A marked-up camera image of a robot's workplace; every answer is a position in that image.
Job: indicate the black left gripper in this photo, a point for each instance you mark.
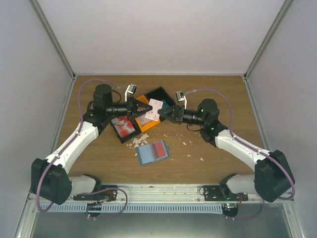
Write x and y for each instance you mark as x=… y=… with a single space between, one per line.
x=131 y=102

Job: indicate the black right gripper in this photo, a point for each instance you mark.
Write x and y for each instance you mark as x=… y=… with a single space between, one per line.
x=176 y=109

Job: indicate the white floral VIP card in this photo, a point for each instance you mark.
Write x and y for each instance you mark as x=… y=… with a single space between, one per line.
x=153 y=114

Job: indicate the teal card holder wallet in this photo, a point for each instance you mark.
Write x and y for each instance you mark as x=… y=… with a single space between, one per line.
x=146 y=156

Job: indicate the red white card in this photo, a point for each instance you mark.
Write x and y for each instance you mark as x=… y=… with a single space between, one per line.
x=159 y=150

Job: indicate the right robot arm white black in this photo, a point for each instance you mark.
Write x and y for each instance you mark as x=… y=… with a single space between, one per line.
x=272 y=176

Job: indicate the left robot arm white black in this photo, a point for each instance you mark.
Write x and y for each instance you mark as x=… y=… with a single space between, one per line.
x=49 y=176

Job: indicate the white cards in orange bin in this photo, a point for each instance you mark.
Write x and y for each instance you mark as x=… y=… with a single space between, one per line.
x=142 y=120

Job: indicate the black bin with teal cards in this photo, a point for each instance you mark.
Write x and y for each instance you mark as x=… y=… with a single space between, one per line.
x=160 y=94

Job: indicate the black bin with red cards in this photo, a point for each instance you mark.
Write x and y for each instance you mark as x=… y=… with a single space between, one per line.
x=131 y=136

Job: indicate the red white cards stack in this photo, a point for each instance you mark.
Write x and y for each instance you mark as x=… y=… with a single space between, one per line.
x=123 y=126

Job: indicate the orange plastic bin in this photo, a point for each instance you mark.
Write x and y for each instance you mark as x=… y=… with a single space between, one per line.
x=151 y=124

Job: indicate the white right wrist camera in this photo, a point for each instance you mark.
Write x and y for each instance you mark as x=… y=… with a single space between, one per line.
x=181 y=97

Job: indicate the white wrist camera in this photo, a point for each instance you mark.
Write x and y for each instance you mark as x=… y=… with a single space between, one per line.
x=181 y=97
x=130 y=90

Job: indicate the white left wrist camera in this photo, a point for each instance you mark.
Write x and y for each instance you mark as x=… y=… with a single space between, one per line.
x=130 y=90

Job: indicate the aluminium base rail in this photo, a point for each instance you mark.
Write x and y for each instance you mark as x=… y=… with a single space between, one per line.
x=166 y=193

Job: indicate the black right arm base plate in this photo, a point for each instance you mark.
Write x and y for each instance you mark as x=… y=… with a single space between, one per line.
x=217 y=193

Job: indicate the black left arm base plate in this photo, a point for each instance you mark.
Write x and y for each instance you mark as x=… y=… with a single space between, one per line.
x=107 y=196

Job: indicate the grey slotted cable duct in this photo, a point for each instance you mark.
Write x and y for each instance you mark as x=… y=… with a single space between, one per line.
x=139 y=208

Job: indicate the aluminium frame post right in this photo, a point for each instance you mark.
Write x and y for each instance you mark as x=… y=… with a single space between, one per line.
x=268 y=36

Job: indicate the aluminium frame post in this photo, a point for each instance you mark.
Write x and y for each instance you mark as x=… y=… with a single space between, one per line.
x=49 y=31
x=268 y=36

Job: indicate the aluminium frame post left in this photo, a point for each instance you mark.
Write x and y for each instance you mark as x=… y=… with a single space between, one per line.
x=49 y=31

